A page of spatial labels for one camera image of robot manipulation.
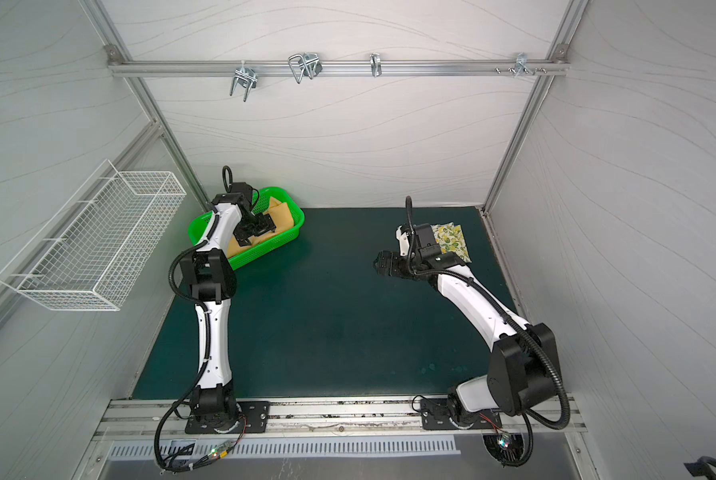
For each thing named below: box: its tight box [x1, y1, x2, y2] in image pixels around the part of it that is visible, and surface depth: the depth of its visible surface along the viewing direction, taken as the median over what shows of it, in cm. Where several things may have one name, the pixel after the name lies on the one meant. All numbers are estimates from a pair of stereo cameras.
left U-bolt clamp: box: [230, 60, 257, 102], surface depth 80 cm
